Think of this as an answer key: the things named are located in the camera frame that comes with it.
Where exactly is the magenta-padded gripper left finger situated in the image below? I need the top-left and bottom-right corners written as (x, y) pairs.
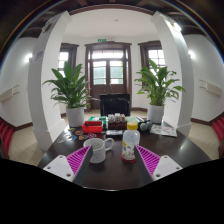
top-left (42, 144), bottom-right (94, 188)

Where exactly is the pale green packet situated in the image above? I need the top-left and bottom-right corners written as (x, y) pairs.
top-left (125, 115), bottom-right (140, 124)

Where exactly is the dark wooden framed window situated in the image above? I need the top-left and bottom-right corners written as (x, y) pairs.
top-left (137, 40), bottom-right (166, 72)
top-left (59, 42), bottom-right (80, 78)

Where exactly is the green box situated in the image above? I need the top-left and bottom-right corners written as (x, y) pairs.
top-left (88, 115), bottom-right (108, 126)

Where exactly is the red carpeted staircase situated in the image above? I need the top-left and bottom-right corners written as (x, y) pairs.
top-left (211, 114), bottom-right (224, 144)
top-left (0, 118), bottom-right (15, 156)

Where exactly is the dark wooden glazed door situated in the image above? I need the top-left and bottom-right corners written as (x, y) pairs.
top-left (84, 41), bottom-right (133, 109)

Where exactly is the green plant in white pot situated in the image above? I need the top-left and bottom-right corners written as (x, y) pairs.
top-left (134, 58), bottom-right (186, 125)
top-left (42, 60), bottom-right (98, 128)

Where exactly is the red plastic box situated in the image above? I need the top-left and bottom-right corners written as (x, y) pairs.
top-left (81, 120), bottom-right (105, 135)

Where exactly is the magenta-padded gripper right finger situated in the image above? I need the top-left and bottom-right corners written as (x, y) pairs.
top-left (133, 144), bottom-right (184, 188)

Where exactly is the white printed paper sheet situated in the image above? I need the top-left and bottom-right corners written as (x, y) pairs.
top-left (149, 123), bottom-right (178, 138)

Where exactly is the white speckled mug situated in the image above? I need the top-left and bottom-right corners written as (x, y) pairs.
top-left (82, 136), bottom-right (115, 165)

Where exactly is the brown tray with cups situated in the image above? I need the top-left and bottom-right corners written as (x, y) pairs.
top-left (106, 112), bottom-right (129, 131)

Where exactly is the clear bottle with yellow cap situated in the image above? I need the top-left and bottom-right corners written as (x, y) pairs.
top-left (121, 121), bottom-right (141, 162)

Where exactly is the flat black device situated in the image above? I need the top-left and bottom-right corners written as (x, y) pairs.
top-left (105, 129), bottom-right (124, 137)

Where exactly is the black chair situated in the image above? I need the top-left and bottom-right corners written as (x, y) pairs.
top-left (99, 93), bottom-right (132, 117)

